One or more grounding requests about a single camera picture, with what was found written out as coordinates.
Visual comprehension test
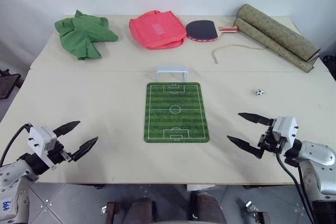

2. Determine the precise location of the black object beside table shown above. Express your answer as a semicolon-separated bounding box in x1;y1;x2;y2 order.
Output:
0;69;22;101

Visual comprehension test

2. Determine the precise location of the dark rounded brown shape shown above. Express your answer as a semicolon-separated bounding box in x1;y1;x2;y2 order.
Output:
123;198;155;224
191;191;227;224

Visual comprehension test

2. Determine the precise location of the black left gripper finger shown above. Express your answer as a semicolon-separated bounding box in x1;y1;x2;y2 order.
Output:
68;136;99;163
53;121;81;137

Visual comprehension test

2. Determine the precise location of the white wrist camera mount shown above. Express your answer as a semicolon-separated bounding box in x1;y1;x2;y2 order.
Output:
271;116;298;154
28;126;58;170

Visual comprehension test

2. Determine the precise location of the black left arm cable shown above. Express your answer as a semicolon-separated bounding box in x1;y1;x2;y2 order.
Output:
0;123;33;167

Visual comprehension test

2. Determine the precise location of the rolled olive bamboo mat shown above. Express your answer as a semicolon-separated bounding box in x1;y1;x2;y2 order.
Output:
233;4;321;73

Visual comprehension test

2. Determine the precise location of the black metal bracket under table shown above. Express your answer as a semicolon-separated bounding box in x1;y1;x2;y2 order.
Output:
236;197;271;224

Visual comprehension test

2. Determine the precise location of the green crumpled cloth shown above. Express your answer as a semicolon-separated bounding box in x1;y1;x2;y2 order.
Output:
54;10;119;61

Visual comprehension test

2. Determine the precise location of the pink fabric bag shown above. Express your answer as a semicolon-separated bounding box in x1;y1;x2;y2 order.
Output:
129;10;187;50

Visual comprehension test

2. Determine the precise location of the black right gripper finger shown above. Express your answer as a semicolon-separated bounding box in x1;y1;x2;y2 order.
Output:
237;112;274;127
226;135;264;159

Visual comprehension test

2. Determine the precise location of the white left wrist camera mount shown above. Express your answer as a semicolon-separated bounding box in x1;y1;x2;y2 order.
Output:
28;126;58;170

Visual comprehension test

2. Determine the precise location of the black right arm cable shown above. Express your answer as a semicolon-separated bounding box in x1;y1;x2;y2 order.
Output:
275;153;318;224

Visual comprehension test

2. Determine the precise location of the beige cord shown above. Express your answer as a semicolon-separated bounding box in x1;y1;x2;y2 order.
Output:
212;44;267;65

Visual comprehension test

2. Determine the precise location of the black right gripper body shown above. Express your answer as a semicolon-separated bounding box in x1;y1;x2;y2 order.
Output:
258;125;287;155

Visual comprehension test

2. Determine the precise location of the green soccer field mat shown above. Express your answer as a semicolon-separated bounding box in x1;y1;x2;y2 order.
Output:
143;82;211;143

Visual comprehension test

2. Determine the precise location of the white miniature goal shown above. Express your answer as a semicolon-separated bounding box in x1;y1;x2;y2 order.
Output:
155;66;188;82

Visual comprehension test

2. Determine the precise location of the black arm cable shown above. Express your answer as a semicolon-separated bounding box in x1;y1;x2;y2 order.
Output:
275;153;318;224
0;123;33;167

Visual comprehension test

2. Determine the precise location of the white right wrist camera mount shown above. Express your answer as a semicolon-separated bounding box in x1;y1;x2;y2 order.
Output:
271;116;298;154

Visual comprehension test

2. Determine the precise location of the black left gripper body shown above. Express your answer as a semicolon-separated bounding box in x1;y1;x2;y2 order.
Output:
46;142;72;168

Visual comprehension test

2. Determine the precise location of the dark red bracket under table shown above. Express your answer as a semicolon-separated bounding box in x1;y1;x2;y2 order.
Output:
101;201;124;224

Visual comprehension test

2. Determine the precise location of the black table tennis paddle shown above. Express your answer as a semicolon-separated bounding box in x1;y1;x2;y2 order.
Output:
185;19;238;42

